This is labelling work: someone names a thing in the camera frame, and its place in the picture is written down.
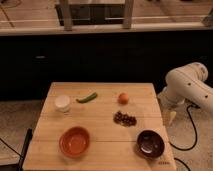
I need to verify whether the red bowl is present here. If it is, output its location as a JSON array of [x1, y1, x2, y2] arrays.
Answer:
[[59, 126, 90, 158]]

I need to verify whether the right wooden post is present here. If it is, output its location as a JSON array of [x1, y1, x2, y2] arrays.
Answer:
[[122, 0, 134, 29]]

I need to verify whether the left wooden post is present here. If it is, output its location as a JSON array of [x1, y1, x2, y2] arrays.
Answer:
[[59, 0, 72, 31]]

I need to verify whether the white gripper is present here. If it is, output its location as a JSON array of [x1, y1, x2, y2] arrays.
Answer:
[[157, 92, 185, 126]]

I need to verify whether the dark purple bowl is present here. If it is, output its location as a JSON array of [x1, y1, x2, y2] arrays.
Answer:
[[137, 130, 165, 159]]

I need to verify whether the black cable on floor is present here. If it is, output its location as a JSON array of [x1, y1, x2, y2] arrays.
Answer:
[[169, 103, 201, 171]]

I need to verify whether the orange fruit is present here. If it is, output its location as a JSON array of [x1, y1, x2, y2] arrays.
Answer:
[[118, 93, 129, 104]]

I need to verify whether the white cup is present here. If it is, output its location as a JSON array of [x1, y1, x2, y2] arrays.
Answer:
[[54, 95, 70, 112]]

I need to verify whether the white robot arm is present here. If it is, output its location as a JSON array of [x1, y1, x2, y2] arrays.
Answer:
[[157, 62, 213, 126]]

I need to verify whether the dark grape bunch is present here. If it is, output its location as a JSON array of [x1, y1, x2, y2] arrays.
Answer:
[[113, 111, 137, 127]]

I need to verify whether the green pepper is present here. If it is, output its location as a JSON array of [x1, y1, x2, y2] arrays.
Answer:
[[76, 92, 98, 103]]

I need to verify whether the wooden post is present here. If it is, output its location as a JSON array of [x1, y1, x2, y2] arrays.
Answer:
[[122, 0, 134, 29], [59, 0, 72, 31]]

